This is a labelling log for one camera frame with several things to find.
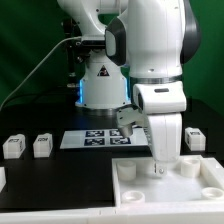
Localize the white sheet with fiducial tags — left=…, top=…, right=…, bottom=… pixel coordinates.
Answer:
left=60, top=128, right=147, bottom=149

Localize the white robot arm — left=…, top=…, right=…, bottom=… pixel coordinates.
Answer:
left=57, top=0, right=200, bottom=176

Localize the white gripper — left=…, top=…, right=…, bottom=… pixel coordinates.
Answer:
left=133, top=81, right=186, bottom=176

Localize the white cable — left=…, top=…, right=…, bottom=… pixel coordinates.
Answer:
left=0, top=35, right=83, bottom=113

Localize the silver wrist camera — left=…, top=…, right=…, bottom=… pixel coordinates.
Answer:
left=116, top=106, right=141, bottom=138

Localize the white square tabletop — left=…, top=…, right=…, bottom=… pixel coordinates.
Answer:
left=112, top=155, right=224, bottom=207

